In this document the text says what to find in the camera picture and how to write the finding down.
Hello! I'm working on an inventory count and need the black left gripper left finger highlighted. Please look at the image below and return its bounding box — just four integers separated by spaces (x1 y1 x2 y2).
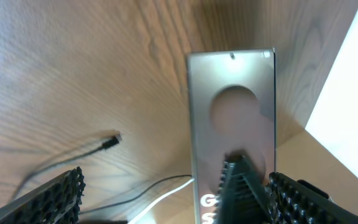
0 167 86 224

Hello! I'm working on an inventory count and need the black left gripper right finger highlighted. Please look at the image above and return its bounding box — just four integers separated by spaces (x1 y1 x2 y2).
267 172 358 224

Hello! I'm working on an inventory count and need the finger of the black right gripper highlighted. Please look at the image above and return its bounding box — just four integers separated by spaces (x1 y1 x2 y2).
214 154 270 224

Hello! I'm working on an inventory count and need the black USB charging cable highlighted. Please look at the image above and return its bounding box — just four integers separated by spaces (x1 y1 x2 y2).
9 133 195 215

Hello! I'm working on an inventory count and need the Galaxy S25 Ultra smartphone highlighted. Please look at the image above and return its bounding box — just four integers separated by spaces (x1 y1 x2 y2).
186 48 277 223

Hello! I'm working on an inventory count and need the white power strip cord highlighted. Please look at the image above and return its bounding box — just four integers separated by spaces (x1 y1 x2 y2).
127 177 196 224

